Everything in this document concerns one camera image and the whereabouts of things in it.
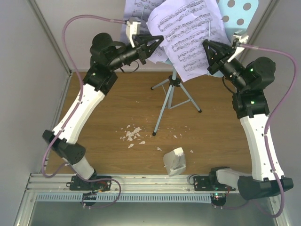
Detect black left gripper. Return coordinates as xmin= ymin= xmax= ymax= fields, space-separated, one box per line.
xmin=109 ymin=34 xmax=165 ymax=71

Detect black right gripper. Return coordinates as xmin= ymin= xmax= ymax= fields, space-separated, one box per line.
xmin=202 ymin=40 xmax=248 ymax=92

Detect sheet music papers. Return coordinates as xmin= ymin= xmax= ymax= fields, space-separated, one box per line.
xmin=124 ymin=0 xmax=230 ymax=82

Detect light blue music stand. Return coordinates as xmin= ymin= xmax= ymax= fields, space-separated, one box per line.
xmin=151 ymin=0 xmax=259 ymax=136

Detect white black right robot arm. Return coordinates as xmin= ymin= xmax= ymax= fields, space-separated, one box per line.
xmin=203 ymin=40 xmax=293 ymax=200

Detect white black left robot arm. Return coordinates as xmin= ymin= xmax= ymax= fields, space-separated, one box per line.
xmin=42 ymin=33 xmax=164 ymax=190

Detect white plastic debris pile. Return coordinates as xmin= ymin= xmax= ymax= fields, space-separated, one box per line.
xmin=119 ymin=124 xmax=149 ymax=149

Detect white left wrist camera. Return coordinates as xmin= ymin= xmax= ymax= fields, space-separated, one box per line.
xmin=126 ymin=17 xmax=141 ymax=48

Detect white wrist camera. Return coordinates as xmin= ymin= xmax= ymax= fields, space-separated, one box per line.
xmin=227 ymin=30 xmax=249 ymax=63
xmin=126 ymin=17 xmax=141 ymax=48

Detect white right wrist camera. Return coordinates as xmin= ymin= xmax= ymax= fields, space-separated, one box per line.
xmin=227 ymin=30 xmax=249 ymax=63

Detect aluminium frame post right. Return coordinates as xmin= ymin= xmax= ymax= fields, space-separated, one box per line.
xmin=248 ymin=0 xmax=281 ymax=50

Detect aluminium frame post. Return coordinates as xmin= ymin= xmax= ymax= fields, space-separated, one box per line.
xmin=248 ymin=0 xmax=281 ymax=50
xmin=27 ymin=0 xmax=71 ymax=75

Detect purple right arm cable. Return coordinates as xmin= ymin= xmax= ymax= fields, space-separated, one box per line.
xmin=242 ymin=44 xmax=297 ymax=218

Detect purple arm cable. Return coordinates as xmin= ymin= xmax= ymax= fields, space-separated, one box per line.
xmin=242 ymin=44 xmax=297 ymax=218
xmin=41 ymin=14 xmax=129 ymax=178

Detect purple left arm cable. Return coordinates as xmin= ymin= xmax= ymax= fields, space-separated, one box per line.
xmin=41 ymin=14 xmax=129 ymax=178

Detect aluminium frame post left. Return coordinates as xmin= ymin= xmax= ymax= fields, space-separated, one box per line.
xmin=27 ymin=0 xmax=71 ymax=75

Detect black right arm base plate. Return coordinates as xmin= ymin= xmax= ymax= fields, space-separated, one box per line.
xmin=192 ymin=175 xmax=235 ymax=192

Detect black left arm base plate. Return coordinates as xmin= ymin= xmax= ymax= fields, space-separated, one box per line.
xmin=66 ymin=176 xmax=111 ymax=192

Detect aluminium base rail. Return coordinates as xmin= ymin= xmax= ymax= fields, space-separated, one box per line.
xmin=25 ymin=174 xmax=214 ymax=194

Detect grey slotted cable duct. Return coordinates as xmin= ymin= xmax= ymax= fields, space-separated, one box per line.
xmin=36 ymin=193 xmax=211 ymax=203

